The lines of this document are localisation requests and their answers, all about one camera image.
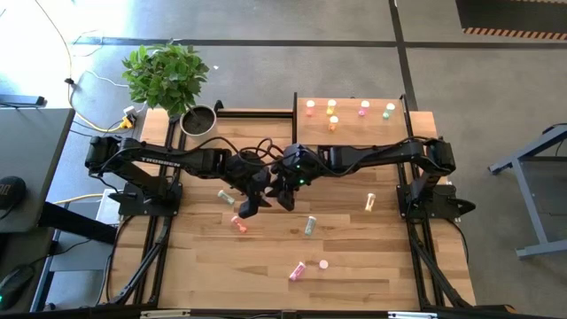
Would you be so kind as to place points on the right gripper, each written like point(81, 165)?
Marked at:
point(289, 195)

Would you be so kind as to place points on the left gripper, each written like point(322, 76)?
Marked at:
point(254, 186)

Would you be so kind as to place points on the teal pill bottle white cap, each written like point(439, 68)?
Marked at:
point(310, 224)
point(226, 197)
point(388, 111)

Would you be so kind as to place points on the pink pill bottle white cap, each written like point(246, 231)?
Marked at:
point(323, 264)
point(297, 271)
point(363, 107)

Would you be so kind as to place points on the yellow pill bottle white cap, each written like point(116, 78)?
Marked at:
point(331, 106)
point(333, 123)
point(370, 201)

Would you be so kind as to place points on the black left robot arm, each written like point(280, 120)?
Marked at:
point(177, 159)

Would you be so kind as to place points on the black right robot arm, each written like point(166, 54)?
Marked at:
point(376, 153)

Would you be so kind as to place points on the white round plant pot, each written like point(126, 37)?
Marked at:
point(198, 120)

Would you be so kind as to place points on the white flat box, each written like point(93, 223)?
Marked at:
point(104, 210)

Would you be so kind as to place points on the green leafy plant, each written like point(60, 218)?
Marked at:
point(164, 75)

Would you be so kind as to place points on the white power adapter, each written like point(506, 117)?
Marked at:
point(129, 111)

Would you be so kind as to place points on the black desk support beam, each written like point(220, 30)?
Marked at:
point(75, 223)

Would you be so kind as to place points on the black plug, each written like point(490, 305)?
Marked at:
point(69, 81)

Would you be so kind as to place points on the grey desk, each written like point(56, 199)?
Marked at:
point(31, 146)

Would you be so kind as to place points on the black round pouch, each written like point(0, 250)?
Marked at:
point(11, 192)

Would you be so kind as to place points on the black computer mouse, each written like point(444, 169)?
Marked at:
point(13, 288)

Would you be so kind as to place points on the black mat orange striped edge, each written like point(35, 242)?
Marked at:
point(509, 15)

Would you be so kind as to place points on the black aluminium frame rail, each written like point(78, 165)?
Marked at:
point(257, 114)
point(248, 316)
point(417, 266)
point(170, 130)

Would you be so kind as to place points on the wooden shelf with black frame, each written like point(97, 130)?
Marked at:
point(367, 130)

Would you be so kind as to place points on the silver metal bracket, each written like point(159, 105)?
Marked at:
point(164, 313)
point(412, 315)

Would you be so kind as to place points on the blue metal table frame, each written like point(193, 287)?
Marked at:
point(529, 199)

